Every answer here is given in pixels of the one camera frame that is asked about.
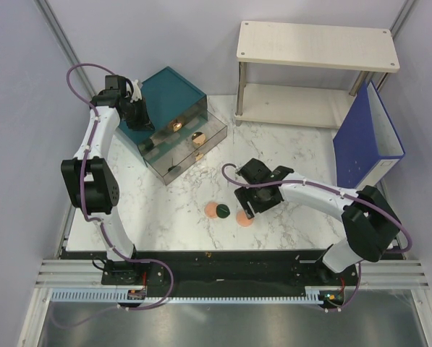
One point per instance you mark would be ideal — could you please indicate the peach sponge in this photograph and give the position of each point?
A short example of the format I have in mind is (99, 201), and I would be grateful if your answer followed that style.
(243, 220)
(211, 210)

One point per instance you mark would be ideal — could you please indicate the light blue cable duct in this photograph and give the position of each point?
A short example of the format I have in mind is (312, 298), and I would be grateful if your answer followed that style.
(128, 296)

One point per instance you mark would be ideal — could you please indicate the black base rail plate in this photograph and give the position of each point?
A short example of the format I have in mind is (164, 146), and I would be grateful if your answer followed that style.
(290, 272)

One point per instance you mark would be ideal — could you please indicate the blue lever arch binder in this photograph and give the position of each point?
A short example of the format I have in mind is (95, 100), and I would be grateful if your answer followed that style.
(367, 145)

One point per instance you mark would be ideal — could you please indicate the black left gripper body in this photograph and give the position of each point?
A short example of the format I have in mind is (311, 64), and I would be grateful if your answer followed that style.
(136, 108)

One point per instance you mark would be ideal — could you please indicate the dark green puff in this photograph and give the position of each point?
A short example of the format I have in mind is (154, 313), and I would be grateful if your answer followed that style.
(173, 168)
(222, 211)

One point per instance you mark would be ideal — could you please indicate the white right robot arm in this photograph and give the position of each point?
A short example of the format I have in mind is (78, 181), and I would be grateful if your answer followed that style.
(370, 224)

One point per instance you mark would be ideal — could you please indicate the teal drawer organizer box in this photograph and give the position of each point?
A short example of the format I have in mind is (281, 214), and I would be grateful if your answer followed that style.
(166, 83)

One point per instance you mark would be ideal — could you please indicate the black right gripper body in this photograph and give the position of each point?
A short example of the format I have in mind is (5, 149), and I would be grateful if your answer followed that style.
(250, 194)

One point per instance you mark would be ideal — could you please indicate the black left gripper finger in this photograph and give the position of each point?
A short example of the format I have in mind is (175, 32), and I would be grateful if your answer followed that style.
(134, 127)
(148, 125)

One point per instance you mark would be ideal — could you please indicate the gold round jar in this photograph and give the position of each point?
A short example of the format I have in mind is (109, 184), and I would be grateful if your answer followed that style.
(198, 139)

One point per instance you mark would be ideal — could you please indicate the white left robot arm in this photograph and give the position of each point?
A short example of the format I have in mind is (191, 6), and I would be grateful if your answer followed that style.
(90, 183)

